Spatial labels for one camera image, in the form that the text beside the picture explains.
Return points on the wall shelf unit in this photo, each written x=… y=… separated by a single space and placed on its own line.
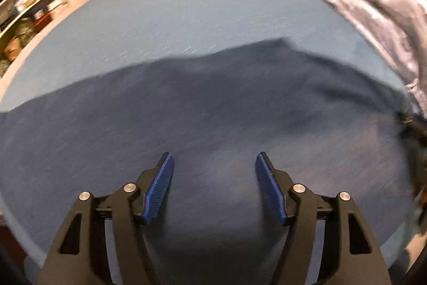
x=20 y=22

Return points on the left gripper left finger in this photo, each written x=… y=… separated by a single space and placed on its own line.
x=78 y=254

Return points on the grey crumpled blanket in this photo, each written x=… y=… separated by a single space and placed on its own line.
x=397 y=29

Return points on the blue quilted bed mattress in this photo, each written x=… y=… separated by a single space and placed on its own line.
x=104 y=36

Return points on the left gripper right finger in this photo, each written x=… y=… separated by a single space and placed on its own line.
x=350 y=254

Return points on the dark blue denim pants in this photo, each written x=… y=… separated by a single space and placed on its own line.
x=331 y=127

